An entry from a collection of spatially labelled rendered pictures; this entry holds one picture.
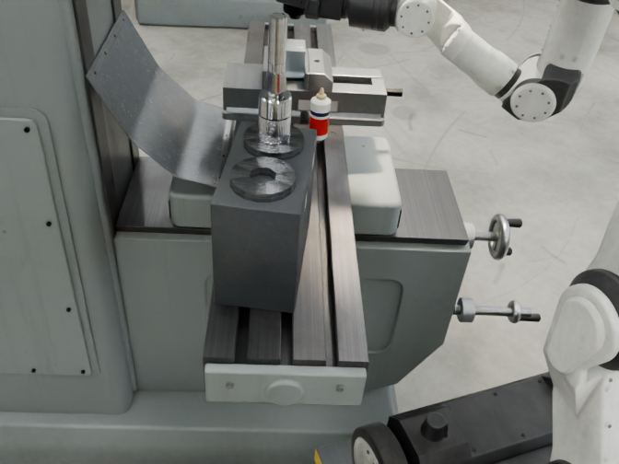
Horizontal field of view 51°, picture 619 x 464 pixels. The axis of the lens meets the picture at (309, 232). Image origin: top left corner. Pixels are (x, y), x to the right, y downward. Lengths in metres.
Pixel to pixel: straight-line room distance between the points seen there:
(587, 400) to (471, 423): 0.32
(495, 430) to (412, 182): 0.62
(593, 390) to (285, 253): 0.51
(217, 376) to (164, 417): 0.88
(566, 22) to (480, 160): 2.09
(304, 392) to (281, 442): 0.84
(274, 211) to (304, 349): 0.21
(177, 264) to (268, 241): 0.63
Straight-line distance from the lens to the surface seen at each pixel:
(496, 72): 1.24
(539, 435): 1.38
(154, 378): 1.79
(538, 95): 1.22
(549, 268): 2.70
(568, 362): 1.01
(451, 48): 1.23
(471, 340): 2.31
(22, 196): 1.36
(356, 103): 1.39
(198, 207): 1.37
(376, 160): 1.50
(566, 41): 1.19
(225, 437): 1.76
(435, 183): 1.62
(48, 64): 1.21
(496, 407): 1.39
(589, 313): 0.95
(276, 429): 1.74
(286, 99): 0.91
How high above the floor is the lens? 1.66
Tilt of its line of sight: 40 degrees down
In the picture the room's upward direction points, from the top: 5 degrees clockwise
